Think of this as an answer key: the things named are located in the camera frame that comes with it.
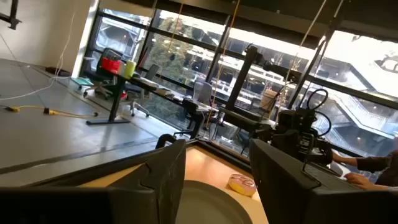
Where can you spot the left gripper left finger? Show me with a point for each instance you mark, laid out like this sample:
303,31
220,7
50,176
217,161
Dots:
93,205

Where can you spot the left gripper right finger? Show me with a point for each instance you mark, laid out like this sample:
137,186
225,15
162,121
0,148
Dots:
311,202

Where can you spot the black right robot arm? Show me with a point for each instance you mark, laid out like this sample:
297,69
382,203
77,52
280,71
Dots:
242,77

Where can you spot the beige paper bag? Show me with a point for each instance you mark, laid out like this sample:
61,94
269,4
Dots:
268,100

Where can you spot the person's hand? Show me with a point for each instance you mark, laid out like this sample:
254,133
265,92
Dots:
357,181

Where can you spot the pink frosted donut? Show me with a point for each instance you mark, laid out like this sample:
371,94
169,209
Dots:
242,185

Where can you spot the person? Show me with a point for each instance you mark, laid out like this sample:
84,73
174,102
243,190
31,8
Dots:
379,165

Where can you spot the grey office chair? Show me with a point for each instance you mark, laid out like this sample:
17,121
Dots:
202,92

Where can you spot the grey round plate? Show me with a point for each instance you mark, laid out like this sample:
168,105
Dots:
205,205

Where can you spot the small black desk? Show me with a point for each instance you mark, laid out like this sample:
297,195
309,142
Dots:
194,115

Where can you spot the long black desk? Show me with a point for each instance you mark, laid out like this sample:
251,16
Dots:
119,93

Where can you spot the black office chair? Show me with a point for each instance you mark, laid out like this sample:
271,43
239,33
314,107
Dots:
102,81

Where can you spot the red box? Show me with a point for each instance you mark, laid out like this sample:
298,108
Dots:
111,66

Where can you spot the yellow-green container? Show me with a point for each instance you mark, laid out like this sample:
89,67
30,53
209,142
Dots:
130,69

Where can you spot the grey laptop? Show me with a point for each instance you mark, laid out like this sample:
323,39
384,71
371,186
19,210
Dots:
152,72

